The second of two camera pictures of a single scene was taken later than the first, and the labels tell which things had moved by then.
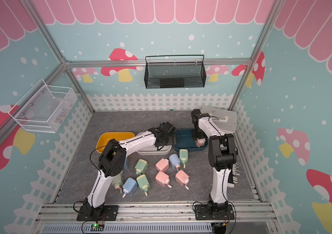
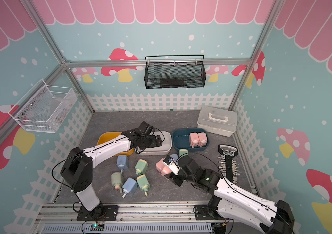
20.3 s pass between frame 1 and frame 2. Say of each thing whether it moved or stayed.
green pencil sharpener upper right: stayed
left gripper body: moved
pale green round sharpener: stayed
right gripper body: moved
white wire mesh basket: stayed
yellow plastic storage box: stayed
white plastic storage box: stayed
